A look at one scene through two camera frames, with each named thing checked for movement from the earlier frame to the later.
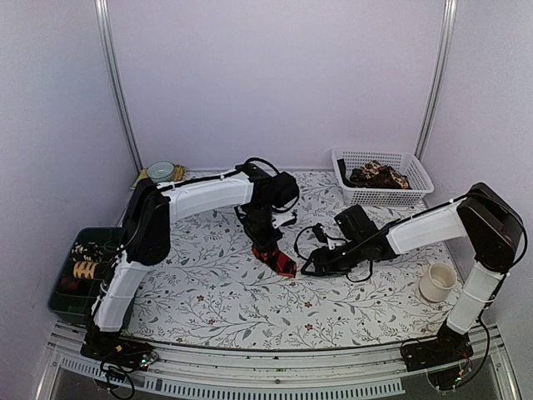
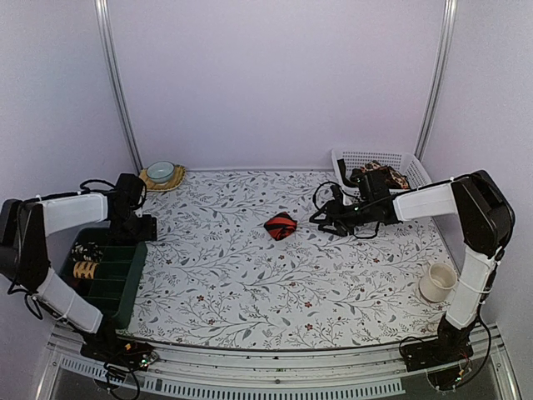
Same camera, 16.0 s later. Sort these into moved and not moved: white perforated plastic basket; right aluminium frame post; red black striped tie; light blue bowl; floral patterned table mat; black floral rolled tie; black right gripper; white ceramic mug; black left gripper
Moved: black right gripper; black left gripper; red black striped tie
Not moved: black floral rolled tie; right aluminium frame post; floral patterned table mat; white ceramic mug; white perforated plastic basket; light blue bowl
